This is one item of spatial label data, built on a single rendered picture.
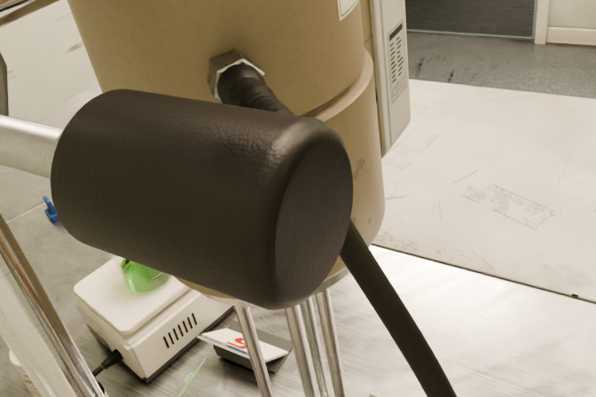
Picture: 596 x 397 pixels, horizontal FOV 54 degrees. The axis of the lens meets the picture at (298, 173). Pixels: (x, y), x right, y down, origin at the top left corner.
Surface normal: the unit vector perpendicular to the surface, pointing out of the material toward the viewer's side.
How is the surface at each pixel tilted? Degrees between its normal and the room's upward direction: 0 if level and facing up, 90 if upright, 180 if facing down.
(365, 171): 90
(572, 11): 90
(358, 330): 0
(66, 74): 90
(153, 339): 90
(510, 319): 0
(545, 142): 0
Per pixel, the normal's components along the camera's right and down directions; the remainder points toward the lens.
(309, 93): 0.59, 0.38
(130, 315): -0.15, -0.81
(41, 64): 0.85, 0.18
